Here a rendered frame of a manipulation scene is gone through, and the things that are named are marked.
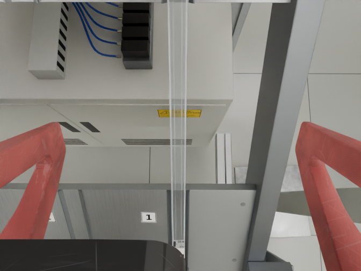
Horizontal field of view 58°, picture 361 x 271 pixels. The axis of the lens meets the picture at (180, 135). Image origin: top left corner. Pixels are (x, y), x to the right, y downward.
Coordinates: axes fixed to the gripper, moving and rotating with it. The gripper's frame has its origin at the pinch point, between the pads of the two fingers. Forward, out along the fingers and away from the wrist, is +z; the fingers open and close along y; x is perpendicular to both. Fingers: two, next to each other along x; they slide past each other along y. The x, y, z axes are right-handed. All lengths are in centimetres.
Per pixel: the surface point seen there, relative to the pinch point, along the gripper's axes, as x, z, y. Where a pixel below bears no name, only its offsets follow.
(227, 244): 24.9, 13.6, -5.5
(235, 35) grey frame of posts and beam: 18, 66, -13
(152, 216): 20.1, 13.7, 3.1
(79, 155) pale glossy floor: 68, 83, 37
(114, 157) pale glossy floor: 69, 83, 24
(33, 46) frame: 13, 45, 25
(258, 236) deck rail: 21.9, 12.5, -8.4
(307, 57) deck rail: 1.8, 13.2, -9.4
